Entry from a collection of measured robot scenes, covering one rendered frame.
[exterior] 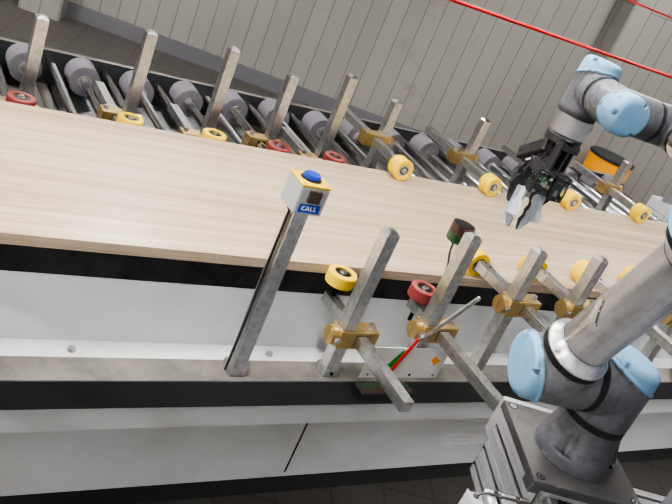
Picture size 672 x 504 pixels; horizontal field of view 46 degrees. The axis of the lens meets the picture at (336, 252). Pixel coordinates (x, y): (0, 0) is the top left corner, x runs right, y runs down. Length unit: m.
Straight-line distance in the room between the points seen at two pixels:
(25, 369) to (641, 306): 1.18
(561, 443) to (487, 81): 5.52
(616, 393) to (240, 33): 5.47
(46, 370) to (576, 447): 1.05
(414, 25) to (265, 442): 4.68
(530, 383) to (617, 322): 0.18
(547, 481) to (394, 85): 5.48
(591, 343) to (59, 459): 1.45
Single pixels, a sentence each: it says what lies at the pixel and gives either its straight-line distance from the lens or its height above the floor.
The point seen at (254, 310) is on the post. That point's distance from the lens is 1.80.
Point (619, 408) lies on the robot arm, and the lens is 1.47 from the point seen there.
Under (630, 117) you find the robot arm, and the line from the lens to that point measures 1.45.
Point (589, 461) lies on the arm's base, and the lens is 1.51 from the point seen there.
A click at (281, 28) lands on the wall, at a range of 6.55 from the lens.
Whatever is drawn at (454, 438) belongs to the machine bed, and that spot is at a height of 0.23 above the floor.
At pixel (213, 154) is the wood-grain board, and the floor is 0.90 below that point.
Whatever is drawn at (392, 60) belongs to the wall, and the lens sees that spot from 6.66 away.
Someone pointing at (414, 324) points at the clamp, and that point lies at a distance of 2.09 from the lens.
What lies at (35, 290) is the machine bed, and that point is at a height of 0.75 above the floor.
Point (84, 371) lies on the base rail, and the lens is 1.78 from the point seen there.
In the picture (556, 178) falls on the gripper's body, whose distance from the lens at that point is 1.57.
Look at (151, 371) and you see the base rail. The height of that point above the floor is 0.70.
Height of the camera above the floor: 1.80
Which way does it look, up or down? 25 degrees down
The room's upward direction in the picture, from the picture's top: 24 degrees clockwise
